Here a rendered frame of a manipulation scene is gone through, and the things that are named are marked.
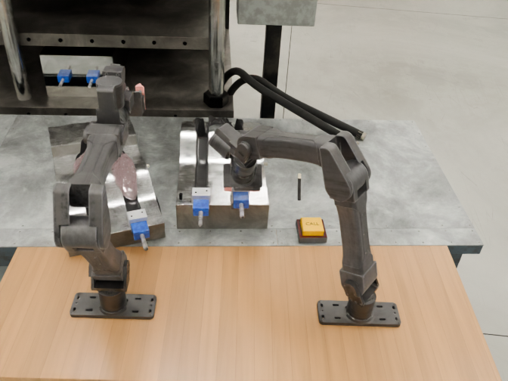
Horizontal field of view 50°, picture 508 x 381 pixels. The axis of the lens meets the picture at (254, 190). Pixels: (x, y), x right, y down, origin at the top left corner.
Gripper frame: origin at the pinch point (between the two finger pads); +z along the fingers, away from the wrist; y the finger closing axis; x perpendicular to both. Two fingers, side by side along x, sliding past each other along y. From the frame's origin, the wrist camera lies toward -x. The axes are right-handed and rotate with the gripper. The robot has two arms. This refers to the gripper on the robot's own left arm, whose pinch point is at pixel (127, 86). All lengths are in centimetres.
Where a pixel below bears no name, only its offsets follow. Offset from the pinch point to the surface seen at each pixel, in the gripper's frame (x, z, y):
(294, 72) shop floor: 113, 267, -70
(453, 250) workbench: 42, -11, -93
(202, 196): 28.5, -7.7, -19.4
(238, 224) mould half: 37.9, -7.6, -29.8
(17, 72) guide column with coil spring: 27, 64, 55
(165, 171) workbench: 39.1, 19.2, -5.4
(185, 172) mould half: 31.0, 7.2, -13.4
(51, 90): 37, 68, 45
